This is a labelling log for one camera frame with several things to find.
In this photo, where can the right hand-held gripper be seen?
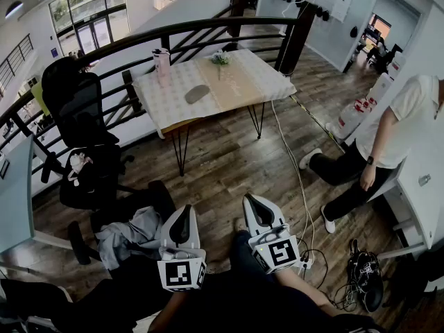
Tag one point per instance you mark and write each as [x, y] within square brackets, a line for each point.
[277, 252]

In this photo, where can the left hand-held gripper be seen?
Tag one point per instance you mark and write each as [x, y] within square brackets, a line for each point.
[180, 272]

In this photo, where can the brown round object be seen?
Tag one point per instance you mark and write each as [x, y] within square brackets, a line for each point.
[196, 94]

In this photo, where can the person's right forearm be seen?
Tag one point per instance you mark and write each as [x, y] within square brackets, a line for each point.
[305, 291]

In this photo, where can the person's left forearm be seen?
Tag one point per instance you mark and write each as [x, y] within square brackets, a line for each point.
[170, 311]

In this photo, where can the black chair with grey armrests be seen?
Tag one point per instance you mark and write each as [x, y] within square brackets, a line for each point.
[152, 196]

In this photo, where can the grey garment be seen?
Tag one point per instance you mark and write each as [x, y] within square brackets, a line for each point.
[128, 234]

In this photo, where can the white power strip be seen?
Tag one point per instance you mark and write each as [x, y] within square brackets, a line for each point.
[306, 262]

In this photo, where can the table with black hairpin legs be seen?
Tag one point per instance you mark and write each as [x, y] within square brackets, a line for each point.
[180, 151]

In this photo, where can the person's dark clothing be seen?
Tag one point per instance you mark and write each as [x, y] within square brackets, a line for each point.
[243, 304]

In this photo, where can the black padded chair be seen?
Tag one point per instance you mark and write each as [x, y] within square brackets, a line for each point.
[104, 300]

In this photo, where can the yellow black floor tape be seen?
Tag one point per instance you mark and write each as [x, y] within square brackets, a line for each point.
[312, 116]

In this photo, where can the pink white plush toy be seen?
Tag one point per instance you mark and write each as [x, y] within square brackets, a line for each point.
[79, 166]

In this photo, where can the clear water jug red cap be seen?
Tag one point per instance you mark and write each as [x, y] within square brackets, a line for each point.
[368, 107]
[348, 121]

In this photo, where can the table with checkered cloth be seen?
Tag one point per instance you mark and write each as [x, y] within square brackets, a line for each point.
[243, 78]

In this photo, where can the black high-back office chair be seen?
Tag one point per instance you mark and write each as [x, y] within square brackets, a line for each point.
[79, 116]

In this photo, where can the white desk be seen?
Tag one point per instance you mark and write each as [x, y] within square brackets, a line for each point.
[426, 203]

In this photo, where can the small white flower bouquet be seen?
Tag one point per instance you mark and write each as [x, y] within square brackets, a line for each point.
[220, 58]

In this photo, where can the light blue desk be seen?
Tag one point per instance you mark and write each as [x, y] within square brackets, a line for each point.
[15, 200]

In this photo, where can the pink water bottle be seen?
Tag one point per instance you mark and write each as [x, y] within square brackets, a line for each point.
[161, 62]

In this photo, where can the black framed tablet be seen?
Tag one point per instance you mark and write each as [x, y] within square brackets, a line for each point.
[4, 169]

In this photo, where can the yellow-green cloth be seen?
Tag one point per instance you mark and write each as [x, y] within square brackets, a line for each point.
[41, 99]

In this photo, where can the dark curved stair railing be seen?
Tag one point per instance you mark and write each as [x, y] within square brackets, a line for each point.
[208, 23]

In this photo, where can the glass entrance doors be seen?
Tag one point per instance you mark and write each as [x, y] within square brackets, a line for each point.
[93, 33]

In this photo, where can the white wall panel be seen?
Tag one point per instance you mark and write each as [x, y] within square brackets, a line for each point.
[342, 7]

